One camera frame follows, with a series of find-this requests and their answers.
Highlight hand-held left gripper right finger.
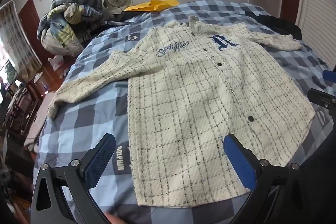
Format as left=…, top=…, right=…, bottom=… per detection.
left=223, top=134, right=305, bottom=224

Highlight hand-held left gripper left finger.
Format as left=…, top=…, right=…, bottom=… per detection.
left=31, top=133, right=117, bottom=224

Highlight cream plaid button shirt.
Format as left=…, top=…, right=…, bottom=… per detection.
left=48, top=15, right=315, bottom=207

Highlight pile of bedding and clothes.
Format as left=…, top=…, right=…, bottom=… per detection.
left=37, top=0, right=105, bottom=56

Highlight blue checkered bed blanket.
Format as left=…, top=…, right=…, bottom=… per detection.
left=24, top=0, right=336, bottom=224

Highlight black garment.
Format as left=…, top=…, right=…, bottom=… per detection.
left=247, top=12, right=303, bottom=41

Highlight dark wooden chairs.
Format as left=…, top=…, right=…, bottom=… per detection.
left=4, top=81, right=53, bottom=135

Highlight white plastic bag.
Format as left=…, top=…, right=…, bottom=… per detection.
left=48, top=55, right=65, bottom=72

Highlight dark bag beside fan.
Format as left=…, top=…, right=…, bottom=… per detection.
left=105, top=11, right=142, bottom=27

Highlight window curtain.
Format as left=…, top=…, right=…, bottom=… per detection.
left=0, top=0, right=42, bottom=80

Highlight red-brown door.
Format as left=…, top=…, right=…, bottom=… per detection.
left=18, top=0, right=50, bottom=64

